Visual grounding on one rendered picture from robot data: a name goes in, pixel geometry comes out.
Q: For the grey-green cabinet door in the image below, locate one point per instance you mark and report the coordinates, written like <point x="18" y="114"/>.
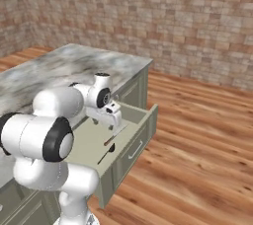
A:
<point x="23" y="207"/>

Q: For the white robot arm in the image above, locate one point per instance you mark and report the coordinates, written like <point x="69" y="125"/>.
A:
<point x="39" y="136"/>

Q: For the open grey-green drawer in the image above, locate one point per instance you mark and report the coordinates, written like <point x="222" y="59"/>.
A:
<point x="131" y="143"/>

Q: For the black metal spoon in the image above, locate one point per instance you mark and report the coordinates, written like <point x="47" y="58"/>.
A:
<point x="107" y="154"/>

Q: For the grey-green island cabinet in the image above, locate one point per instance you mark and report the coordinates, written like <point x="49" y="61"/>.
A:
<point x="137" y="90"/>

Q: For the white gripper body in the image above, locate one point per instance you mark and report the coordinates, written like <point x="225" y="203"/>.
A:
<point x="103" y="118"/>

